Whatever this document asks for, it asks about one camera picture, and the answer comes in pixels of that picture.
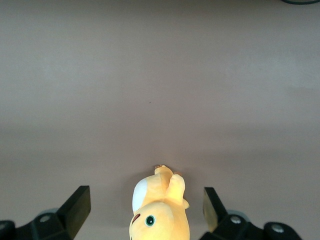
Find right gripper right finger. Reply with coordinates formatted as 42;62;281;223
201;186;305;240

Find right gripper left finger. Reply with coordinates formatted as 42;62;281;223
0;185;91;240

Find black looped cable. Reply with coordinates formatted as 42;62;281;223
279;0;320;5

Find brown table cover sheet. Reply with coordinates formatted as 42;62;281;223
0;0;320;240

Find yellow plush toy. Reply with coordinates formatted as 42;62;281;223
128;164;191;240

